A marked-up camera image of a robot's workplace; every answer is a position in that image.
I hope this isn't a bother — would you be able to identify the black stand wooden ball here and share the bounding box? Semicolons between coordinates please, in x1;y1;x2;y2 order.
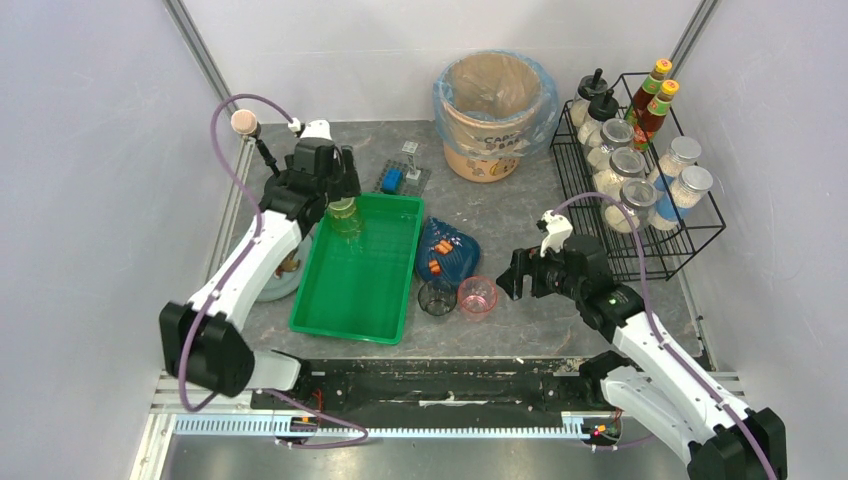
230;109;280;178

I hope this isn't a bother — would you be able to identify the round glass rice jar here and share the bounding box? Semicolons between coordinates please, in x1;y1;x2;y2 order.
584;118;635;171

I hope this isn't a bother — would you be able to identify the tan capybara trash bin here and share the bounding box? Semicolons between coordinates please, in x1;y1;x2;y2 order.
432;50;560;183

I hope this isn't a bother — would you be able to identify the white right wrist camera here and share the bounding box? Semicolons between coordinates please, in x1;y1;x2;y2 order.
537;210;573;258

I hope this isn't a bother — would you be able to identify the tall bead jar silver lid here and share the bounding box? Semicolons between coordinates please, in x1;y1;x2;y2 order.
649;165;714;231

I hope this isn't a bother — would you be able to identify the glass rice jar front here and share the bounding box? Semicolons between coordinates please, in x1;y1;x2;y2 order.
602;178;659;234

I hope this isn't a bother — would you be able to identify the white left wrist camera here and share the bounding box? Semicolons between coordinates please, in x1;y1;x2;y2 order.
288;118;332;141

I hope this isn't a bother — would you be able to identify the brown curled food piece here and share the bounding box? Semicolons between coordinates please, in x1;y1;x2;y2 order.
274;254;301;277

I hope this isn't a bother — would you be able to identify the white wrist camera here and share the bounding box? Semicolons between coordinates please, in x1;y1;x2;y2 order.
288;118;332;141
537;210;573;258

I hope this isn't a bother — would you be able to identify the light blue plate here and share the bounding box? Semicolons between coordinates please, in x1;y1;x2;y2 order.
257;235;313;302

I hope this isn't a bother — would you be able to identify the blue lego brick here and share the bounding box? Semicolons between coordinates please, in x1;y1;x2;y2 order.
380;168;405;195

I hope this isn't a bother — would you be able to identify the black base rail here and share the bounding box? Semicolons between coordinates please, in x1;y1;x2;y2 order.
287;357;615;430

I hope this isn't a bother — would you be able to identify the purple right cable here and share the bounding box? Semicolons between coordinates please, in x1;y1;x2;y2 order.
553;192;780;480

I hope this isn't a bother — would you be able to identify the dark blue plate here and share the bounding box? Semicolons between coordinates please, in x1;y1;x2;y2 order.
414;216;482;286

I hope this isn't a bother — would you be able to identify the black wire rack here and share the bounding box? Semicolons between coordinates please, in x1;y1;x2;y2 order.
550;99;726;282

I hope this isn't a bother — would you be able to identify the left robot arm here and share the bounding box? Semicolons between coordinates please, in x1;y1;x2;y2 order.
159;137;361;401

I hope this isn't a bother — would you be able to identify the pink glass cup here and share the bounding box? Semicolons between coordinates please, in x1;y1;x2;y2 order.
457;276;498;322

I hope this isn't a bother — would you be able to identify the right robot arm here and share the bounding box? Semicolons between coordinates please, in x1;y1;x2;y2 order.
496;235;788;479

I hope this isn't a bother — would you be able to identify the grey lego tower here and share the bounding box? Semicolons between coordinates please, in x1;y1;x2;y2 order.
401;141;421;185

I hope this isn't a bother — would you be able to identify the grey lego baseplate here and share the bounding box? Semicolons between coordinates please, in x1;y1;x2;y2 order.
371;160;432;197

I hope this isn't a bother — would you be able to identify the green plastic tray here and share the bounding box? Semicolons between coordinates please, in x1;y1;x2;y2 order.
289;193;425;345

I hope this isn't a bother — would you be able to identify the green glass cup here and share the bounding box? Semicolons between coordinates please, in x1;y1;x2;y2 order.
327;197;363;239

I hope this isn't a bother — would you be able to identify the dark clear glass cup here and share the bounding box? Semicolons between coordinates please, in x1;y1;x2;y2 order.
417;279;457;317

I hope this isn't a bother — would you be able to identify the black-lid shaker jar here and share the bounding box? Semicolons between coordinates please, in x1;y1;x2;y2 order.
577;88;619;145
569;68;609;128

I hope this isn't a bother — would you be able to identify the sauce bottle yellow cap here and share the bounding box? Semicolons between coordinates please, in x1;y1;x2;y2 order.
633;79;680;151
625;58;673;127

